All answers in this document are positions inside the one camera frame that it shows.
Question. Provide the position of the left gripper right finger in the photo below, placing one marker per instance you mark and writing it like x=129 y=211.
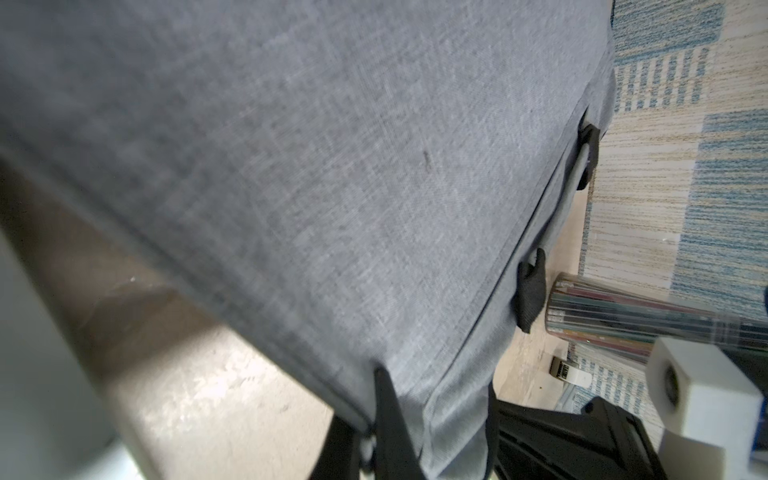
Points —
x=394 y=456

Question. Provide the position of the grey laptop bag with handles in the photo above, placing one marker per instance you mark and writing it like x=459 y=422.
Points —
x=350 y=185

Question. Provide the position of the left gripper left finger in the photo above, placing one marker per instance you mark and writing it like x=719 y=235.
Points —
x=340 y=455

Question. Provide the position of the cup of coloured pencils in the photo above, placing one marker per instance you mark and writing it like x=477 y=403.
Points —
x=584 y=311

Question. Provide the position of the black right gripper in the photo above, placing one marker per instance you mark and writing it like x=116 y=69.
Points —
x=603 y=441

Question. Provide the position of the silver Apple laptop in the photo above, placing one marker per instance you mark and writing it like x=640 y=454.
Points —
x=53 y=423

